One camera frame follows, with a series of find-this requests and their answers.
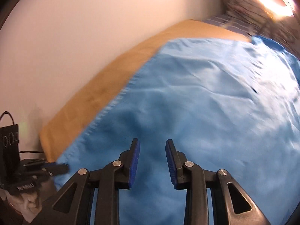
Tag tan blanket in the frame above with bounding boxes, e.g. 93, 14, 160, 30
39, 19, 249, 161

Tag folded floral quilts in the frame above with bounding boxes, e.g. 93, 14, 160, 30
222, 0, 269, 24

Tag light blue jacket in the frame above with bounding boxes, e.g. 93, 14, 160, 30
54, 37, 299, 224

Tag left gloved hand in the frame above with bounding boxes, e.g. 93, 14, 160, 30
1, 181, 56, 224

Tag black cable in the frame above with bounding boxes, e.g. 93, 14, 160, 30
0, 111, 45, 154

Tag blue patterned bedsheet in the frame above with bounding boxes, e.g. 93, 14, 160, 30
203, 14, 296, 52

